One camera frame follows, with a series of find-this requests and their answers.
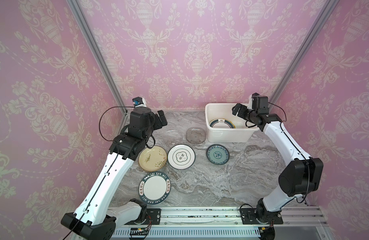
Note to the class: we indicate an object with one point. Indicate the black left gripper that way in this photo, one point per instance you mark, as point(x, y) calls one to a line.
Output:
point(158, 123)

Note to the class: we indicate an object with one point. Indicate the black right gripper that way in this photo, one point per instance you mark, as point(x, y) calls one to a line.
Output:
point(241, 111)

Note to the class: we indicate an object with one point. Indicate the white plate green red rim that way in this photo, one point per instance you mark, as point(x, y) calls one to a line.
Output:
point(221, 124)

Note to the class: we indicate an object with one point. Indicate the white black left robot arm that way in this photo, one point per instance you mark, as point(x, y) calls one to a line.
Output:
point(90, 220)

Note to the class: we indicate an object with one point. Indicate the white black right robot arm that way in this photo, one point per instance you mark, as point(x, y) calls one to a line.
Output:
point(302, 172)

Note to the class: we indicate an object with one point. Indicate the white plastic bin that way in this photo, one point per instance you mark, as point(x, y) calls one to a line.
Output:
point(242, 132)

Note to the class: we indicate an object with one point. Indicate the clear glass plate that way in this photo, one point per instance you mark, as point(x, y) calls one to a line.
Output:
point(195, 135)

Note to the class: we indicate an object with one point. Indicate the beige plate with wheat sprig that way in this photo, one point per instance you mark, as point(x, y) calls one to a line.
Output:
point(153, 159)

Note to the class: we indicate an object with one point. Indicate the white plate with quatrefoil border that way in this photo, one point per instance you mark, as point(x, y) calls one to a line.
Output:
point(181, 157)

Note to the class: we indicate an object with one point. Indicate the teal blue floral plate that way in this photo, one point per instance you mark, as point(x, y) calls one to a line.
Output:
point(217, 154)

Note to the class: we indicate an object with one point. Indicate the white plate teal lettered rim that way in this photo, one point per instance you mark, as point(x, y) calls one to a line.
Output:
point(154, 188)

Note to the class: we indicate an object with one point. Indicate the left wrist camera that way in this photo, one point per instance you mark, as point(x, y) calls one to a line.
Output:
point(139, 102)

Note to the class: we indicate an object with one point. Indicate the aluminium right corner post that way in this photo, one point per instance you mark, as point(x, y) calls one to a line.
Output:
point(311, 35)

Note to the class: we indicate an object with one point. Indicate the aluminium corner post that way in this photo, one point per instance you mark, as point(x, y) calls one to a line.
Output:
point(94, 73)
point(311, 35)

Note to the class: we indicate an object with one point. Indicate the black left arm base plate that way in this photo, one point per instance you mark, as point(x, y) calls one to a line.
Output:
point(152, 217)

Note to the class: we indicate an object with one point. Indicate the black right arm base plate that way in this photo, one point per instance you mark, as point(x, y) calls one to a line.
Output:
point(249, 216)

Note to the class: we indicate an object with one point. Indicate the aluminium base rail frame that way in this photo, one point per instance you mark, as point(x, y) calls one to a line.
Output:
point(224, 223)

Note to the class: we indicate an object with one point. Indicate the aluminium left corner post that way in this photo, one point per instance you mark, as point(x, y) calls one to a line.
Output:
point(94, 73)

